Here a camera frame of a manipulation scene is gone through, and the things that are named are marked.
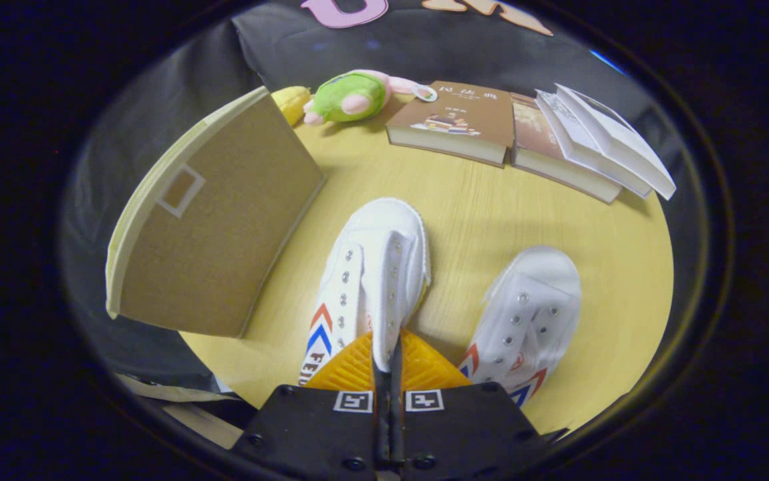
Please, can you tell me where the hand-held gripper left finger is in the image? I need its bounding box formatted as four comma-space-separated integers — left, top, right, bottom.
230, 332, 386, 472

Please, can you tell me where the green and pink plush toy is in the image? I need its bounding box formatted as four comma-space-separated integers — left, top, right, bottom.
302, 69, 438, 127

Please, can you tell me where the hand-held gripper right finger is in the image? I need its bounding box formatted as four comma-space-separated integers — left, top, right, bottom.
391, 331, 549, 472

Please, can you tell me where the white canvas shoe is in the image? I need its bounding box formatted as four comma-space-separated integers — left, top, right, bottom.
458, 245, 583, 408
299, 197, 432, 387

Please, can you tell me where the yellow plush toy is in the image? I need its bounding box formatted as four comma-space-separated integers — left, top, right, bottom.
271, 86, 312, 127

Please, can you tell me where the brown lidded storage box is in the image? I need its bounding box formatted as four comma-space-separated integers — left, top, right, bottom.
105, 86, 327, 450

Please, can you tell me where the white paperback booklet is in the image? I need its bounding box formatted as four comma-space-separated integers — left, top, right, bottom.
534, 90, 656, 200
554, 83, 677, 201

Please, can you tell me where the brown book with illustrated cover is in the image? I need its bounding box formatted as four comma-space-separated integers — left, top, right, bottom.
386, 81, 516, 168

